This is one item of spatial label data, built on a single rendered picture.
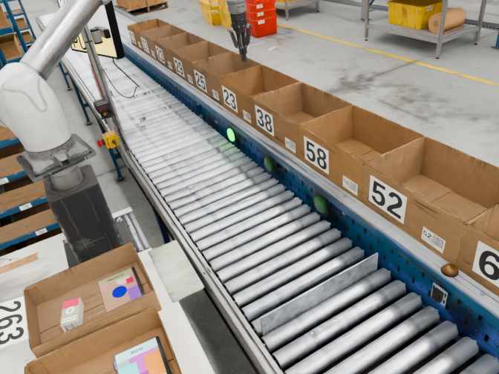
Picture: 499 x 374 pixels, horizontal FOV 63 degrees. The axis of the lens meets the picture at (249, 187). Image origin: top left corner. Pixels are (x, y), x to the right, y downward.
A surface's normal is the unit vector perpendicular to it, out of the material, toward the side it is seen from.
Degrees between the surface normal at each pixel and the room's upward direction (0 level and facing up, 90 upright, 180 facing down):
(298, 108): 89
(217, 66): 90
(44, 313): 1
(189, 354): 0
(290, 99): 89
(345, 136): 89
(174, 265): 0
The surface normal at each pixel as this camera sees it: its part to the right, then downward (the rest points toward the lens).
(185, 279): -0.12, -0.81
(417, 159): 0.47, 0.45
